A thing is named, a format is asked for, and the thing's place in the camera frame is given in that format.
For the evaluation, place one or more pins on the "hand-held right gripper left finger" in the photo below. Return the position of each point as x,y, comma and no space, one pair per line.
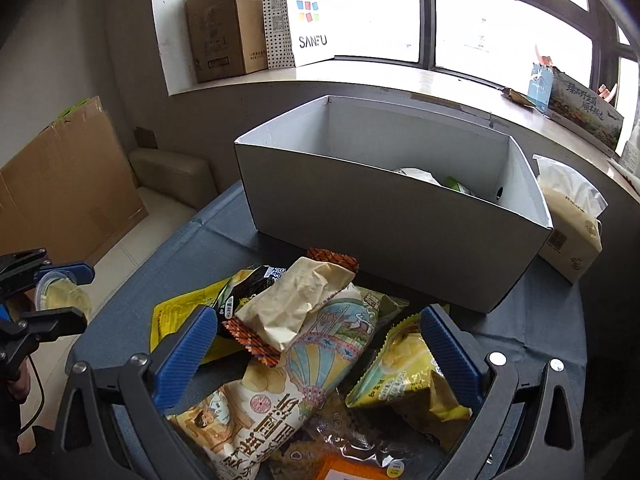
185,352

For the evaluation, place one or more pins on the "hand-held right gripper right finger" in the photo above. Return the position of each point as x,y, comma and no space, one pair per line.
450,355

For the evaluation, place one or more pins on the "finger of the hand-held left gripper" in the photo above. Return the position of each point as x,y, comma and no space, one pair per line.
75,272
55,324

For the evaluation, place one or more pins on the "clear yellow jelly cup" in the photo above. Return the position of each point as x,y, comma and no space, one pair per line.
62,297

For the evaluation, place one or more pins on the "yellow snack packet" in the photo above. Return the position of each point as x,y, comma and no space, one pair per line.
180,307

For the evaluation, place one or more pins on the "yellow-green snack packet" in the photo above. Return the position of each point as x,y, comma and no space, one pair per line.
400,365

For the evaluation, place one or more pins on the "pale green snack packet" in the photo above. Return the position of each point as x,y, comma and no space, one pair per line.
387,305

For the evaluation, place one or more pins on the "black snack packet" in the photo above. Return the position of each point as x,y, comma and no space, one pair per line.
255,280

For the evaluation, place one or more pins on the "cream packet with orange ends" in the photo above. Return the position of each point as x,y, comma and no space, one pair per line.
295,305

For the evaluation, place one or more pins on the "balloon print chip bag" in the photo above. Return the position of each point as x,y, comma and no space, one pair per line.
310,360

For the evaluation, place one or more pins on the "dark clear snack packet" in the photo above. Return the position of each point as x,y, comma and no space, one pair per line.
360,445

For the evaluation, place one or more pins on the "white cardboard box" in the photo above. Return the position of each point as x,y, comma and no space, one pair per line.
375,220

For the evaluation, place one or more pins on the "bright green snack packet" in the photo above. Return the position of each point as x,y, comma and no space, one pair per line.
457,185

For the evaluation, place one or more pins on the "white snack packet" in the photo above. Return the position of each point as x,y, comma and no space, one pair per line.
417,175

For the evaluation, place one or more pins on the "person's left hand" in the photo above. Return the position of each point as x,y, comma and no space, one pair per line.
20,386

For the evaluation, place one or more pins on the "grey-blue table cloth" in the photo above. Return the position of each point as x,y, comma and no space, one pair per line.
165,270

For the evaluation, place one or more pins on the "flattened brown cardboard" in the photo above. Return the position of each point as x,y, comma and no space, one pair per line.
65,185

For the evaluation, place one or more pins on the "beige ottoman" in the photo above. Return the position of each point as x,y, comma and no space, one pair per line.
170,175

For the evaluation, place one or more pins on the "cream tissue pack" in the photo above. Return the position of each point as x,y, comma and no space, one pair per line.
570,220

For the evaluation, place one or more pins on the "small brown packet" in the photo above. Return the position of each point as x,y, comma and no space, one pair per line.
517,96

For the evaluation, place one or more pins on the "blue printed carton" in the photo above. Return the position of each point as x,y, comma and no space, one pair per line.
580,110

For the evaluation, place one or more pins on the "brown cardboard box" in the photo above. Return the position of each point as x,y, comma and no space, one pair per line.
220,35

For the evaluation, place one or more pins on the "stone window sill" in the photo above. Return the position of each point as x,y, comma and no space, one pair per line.
375,82

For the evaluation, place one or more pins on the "pink plastic item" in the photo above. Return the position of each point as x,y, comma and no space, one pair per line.
607,92
542,56

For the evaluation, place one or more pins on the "white dotted shopping bag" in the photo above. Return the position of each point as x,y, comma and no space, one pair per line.
310,35

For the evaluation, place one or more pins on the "black window frame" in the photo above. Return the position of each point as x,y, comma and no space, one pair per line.
426,20

